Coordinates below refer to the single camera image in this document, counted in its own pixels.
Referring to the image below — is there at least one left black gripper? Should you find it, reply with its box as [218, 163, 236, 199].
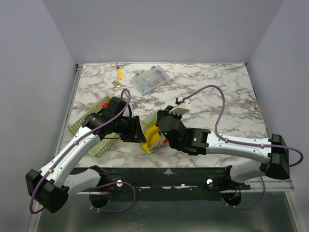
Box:
[113, 115, 147, 144]

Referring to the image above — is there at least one yellow toy banana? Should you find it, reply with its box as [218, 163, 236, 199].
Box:
[140, 125, 160, 155]

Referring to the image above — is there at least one clear zip top bag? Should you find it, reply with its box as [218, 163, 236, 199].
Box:
[140, 108, 168, 155]

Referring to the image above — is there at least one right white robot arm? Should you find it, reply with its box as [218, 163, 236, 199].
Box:
[156, 106, 290, 189]

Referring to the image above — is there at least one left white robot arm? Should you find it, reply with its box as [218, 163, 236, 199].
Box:
[26, 97, 146, 215]

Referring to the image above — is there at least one clear plastic compartment box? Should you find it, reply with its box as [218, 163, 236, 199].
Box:
[132, 65, 170, 95]

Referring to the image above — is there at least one red toy pomegranate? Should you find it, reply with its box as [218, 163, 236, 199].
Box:
[102, 102, 108, 109]

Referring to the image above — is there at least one small yellow metal clip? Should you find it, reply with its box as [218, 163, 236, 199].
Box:
[112, 81, 120, 87]

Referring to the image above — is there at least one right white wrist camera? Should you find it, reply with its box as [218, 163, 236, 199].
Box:
[169, 97, 191, 116]

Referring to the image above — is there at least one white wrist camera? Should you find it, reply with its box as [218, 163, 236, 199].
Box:
[169, 97, 191, 116]
[131, 102, 138, 110]

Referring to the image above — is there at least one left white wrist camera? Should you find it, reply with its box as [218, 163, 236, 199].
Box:
[131, 102, 138, 110]

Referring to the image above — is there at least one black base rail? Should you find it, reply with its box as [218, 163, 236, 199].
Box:
[87, 165, 250, 203]

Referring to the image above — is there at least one yellow handled screwdriver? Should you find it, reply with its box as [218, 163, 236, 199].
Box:
[116, 63, 123, 80]

